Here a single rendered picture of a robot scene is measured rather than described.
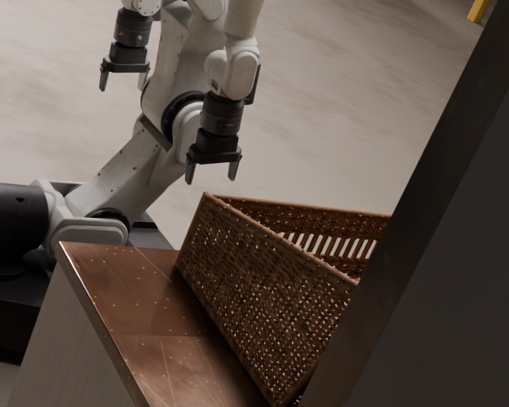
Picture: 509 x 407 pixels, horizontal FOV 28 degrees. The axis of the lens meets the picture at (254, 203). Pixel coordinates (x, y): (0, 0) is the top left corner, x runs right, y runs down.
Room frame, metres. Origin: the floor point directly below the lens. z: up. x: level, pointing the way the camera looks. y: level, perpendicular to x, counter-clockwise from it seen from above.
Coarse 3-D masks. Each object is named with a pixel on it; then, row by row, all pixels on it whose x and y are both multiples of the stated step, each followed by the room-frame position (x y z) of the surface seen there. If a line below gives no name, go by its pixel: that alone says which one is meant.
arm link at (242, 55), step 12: (228, 36) 2.03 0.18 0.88; (252, 36) 2.05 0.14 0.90; (228, 48) 2.02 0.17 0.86; (240, 48) 2.02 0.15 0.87; (252, 48) 2.03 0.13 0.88; (228, 60) 2.02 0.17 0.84; (240, 60) 2.01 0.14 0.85; (252, 60) 2.03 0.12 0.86; (228, 72) 2.01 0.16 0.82; (240, 72) 2.02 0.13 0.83; (252, 72) 2.03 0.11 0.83; (228, 84) 2.01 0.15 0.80; (240, 84) 2.02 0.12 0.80; (252, 84) 2.04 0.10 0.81; (228, 96) 2.02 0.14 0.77; (240, 96) 2.03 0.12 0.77
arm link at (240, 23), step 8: (232, 0) 2.03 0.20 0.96; (240, 0) 2.02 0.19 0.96; (248, 0) 2.02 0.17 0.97; (256, 0) 2.03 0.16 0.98; (232, 8) 2.03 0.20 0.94; (240, 8) 2.02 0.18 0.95; (248, 8) 2.02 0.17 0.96; (256, 8) 2.03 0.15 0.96; (232, 16) 2.03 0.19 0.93; (240, 16) 2.02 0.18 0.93; (248, 16) 2.03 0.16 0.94; (256, 16) 2.04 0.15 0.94; (232, 24) 2.03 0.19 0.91; (240, 24) 2.03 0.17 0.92; (248, 24) 2.03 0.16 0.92; (232, 32) 2.03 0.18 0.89; (240, 32) 2.03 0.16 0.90; (248, 32) 2.04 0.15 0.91
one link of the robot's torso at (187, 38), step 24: (168, 0) 2.28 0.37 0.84; (192, 0) 2.14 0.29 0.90; (216, 0) 2.17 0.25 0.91; (168, 24) 2.24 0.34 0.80; (192, 24) 2.16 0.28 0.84; (216, 24) 2.20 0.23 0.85; (168, 48) 2.23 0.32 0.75; (192, 48) 2.20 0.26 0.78; (216, 48) 2.24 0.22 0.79; (168, 72) 2.22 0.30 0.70; (192, 72) 2.22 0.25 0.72; (144, 96) 2.27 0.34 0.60; (168, 96) 2.20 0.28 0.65; (192, 96) 2.22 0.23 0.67; (168, 120) 2.19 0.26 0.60
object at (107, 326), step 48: (48, 288) 1.50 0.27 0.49; (96, 288) 1.41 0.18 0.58; (144, 288) 1.47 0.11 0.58; (48, 336) 1.46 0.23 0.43; (96, 336) 1.34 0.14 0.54; (144, 336) 1.34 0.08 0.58; (192, 336) 1.39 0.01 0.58; (48, 384) 1.41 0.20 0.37; (96, 384) 1.30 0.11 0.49; (144, 384) 1.22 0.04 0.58; (192, 384) 1.27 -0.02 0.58; (240, 384) 1.32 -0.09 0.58
